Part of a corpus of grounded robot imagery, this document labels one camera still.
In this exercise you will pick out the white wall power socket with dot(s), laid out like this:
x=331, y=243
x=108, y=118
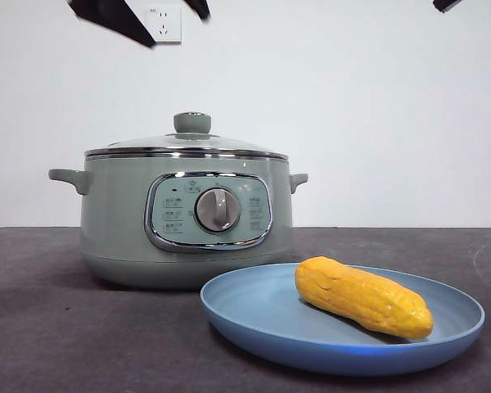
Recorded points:
x=169, y=26

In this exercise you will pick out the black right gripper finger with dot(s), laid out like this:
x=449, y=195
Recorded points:
x=448, y=4

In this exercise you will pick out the blue round plate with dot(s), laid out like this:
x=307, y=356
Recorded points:
x=262, y=319

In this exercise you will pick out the yellow corn cob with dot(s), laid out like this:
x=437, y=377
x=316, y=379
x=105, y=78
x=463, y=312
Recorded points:
x=364, y=299

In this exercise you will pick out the glass lid with green knob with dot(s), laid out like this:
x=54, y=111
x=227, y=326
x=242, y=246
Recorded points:
x=229, y=145

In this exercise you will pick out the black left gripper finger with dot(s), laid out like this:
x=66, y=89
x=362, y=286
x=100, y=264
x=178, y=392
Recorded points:
x=200, y=7
x=114, y=16

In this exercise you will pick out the sage green electric steamer pot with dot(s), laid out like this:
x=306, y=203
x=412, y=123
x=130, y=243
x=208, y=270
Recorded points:
x=114, y=213

